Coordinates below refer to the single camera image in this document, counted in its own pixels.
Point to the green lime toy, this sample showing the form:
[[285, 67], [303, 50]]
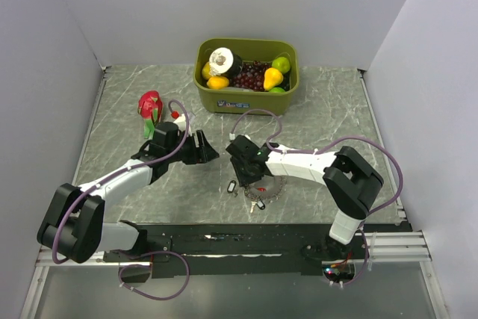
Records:
[[282, 64]]

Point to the green fruit toy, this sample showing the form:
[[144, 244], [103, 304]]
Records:
[[277, 90]]

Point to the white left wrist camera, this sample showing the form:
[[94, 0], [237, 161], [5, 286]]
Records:
[[183, 121]]

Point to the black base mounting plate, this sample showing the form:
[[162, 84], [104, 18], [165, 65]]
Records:
[[226, 249]]

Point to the orange yellow mango toy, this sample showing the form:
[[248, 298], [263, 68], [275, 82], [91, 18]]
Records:
[[217, 82]]

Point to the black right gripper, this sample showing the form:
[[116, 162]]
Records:
[[243, 179]]

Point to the white black cylinder roll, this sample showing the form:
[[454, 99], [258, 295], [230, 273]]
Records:
[[223, 61]]

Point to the large silver toothed keyring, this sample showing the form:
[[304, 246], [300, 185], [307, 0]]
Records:
[[274, 185]]

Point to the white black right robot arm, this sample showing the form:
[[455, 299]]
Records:
[[352, 182]]

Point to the yellow lemon toy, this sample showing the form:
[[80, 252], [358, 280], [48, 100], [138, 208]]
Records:
[[205, 72]]

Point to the aluminium rail frame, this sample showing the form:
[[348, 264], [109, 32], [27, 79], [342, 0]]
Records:
[[382, 247]]

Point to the olive green plastic bin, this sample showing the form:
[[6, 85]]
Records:
[[237, 101]]

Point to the red dragon fruit toy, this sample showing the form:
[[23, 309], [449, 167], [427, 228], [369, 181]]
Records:
[[150, 107]]

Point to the yellow pear toy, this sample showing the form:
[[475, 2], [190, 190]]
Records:
[[272, 78]]

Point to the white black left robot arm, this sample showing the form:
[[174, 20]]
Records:
[[74, 226]]

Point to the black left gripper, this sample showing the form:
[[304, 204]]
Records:
[[201, 155]]

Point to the dark red grape bunch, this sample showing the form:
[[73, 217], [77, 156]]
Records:
[[251, 77]]

